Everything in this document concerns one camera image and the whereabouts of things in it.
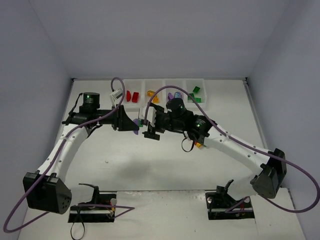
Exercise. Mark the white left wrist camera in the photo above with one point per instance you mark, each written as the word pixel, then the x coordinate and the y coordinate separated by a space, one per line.
pixel 116 95

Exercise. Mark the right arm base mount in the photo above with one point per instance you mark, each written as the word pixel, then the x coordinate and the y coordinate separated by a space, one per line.
pixel 221 206

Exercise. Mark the red slope lego brick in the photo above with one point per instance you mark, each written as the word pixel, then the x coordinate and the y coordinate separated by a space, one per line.
pixel 128 96

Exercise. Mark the orange yellow lego brick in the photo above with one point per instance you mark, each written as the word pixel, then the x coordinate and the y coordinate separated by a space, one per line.
pixel 155 100

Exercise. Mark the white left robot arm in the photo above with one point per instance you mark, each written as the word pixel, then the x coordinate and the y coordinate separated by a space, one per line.
pixel 45 188

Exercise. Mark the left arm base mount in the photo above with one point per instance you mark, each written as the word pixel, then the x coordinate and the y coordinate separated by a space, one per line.
pixel 89 204

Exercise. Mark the yellow striped lego brick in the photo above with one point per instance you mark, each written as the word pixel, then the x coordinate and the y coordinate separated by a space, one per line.
pixel 151 93

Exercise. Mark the dark purple lego brick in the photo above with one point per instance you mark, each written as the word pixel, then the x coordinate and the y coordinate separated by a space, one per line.
pixel 170 96

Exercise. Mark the green curved lego brick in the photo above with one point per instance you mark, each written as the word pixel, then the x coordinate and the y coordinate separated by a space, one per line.
pixel 191 96

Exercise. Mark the green lego brick in tray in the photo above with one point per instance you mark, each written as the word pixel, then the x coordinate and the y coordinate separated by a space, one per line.
pixel 196 89

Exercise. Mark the light purple rounded lego brick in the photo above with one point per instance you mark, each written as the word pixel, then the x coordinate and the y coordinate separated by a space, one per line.
pixel 137 123

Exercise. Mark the purple flower lego brick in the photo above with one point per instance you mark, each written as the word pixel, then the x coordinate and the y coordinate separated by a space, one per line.
pixel 177 94

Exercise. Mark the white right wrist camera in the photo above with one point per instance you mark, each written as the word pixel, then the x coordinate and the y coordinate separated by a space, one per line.
pixel 147 114

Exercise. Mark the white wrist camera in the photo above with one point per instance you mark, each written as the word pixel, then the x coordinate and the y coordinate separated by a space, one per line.
pixel 116 95
pixel 147 114

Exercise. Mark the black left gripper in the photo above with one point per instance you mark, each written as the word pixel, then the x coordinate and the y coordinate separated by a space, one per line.
pixel 118 117

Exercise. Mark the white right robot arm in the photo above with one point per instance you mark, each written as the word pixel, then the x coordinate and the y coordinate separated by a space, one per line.
pixel 267 173

